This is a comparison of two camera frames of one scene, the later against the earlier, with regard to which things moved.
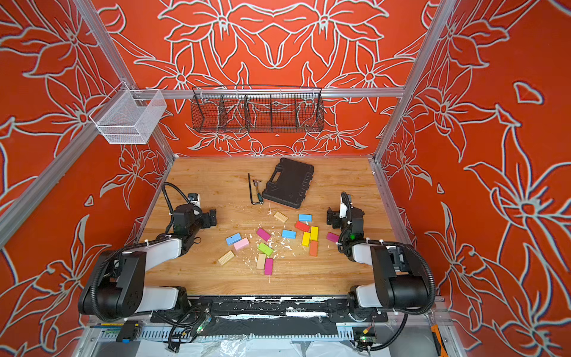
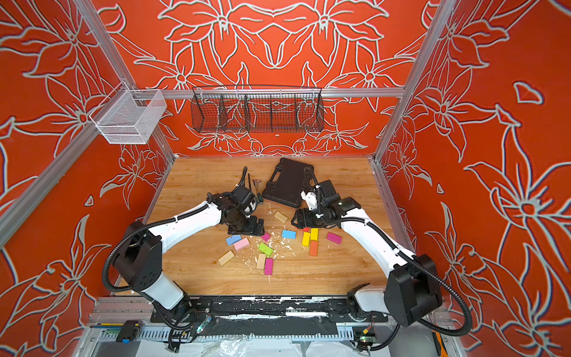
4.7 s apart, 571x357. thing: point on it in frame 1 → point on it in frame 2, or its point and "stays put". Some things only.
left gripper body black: (204, 222) → (247, 225)
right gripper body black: (340, 223) → (318, 217)
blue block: (233, 239) stays put
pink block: (242, 245) stays put
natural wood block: (280, 216) stays put
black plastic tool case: (288, 183) stays put
